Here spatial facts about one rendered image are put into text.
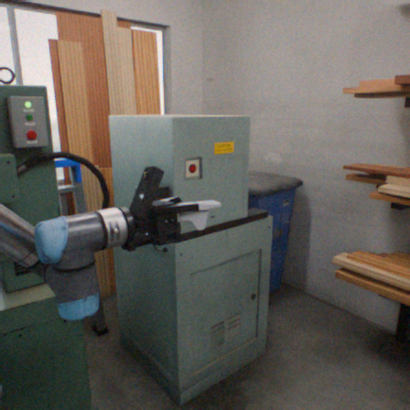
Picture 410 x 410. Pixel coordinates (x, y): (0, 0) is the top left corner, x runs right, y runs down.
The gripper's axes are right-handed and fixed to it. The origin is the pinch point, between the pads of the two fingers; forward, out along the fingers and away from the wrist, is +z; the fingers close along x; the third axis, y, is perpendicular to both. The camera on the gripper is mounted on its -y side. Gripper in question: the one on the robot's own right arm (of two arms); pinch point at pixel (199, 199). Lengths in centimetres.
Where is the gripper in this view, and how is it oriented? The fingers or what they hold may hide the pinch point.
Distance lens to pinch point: 81.3
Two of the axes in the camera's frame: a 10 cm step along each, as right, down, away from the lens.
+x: 6.2, 0.7, -7.8
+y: 0.9, 9.8, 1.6
